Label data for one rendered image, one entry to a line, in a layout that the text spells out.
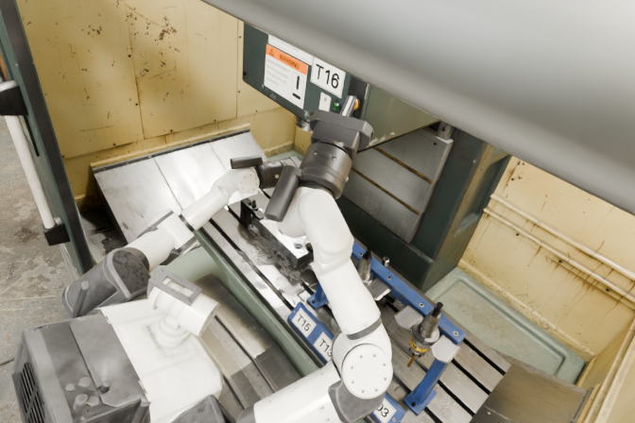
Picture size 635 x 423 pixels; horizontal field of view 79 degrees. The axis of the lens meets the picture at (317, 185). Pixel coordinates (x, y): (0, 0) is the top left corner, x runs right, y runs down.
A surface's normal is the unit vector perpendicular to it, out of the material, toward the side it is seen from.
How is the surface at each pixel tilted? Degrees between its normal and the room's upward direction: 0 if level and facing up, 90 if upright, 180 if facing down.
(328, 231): 40
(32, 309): 0
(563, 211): 90
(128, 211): 24
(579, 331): 90
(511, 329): 0
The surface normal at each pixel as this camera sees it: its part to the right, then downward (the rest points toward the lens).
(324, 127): -0.04, -0.44
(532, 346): 0.14, -0.80
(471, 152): -0.74, 0.31
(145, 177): 0.40, -0.53
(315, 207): 0.41, -0.26
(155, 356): 0.42, -0.86
